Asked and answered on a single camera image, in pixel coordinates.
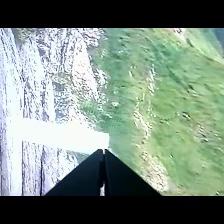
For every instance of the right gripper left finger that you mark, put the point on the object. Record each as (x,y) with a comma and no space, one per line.
(83,178)

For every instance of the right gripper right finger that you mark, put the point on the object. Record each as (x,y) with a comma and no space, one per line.
(126,178)

